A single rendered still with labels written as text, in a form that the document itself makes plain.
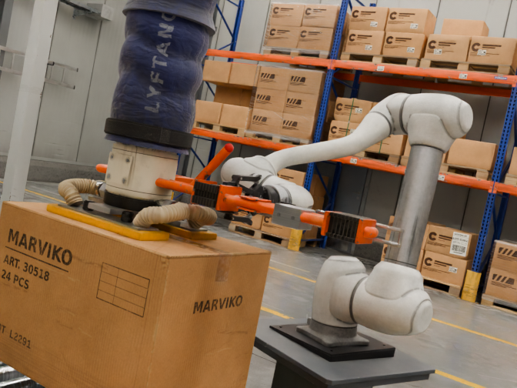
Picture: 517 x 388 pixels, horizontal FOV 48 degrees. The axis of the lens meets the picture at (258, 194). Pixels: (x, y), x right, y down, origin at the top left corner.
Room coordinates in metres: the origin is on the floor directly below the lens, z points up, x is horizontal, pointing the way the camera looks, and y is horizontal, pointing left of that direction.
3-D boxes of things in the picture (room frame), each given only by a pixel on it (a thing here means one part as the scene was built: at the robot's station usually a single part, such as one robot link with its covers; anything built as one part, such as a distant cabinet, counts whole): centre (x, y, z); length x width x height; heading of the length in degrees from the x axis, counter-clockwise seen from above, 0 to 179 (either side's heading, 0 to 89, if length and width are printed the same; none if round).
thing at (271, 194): (1.51, 0.00, 1.20); 0.09 x 0.07 x 0.08; 148
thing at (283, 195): (1.57, -0.04, 1.20); 0.09 x 0.06 x 0.09; 58
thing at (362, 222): (1.19, -0.19, 1.20); 0.08 x 0.07 x 0.05; 57
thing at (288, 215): (1.27, -0.08, 1.20); 0.07 x 0.07 x 0.04; 57
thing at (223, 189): (1.39, 0.10, 1.20); 0.10 x 0.08 x 0.06; 147
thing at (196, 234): (1.60, 0.25, 1.09); 0.34 x 0.10 x 0.05; 57
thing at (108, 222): (1.44, 0.36, 1.09); 0.34 x 0.10 x 0.05; 57
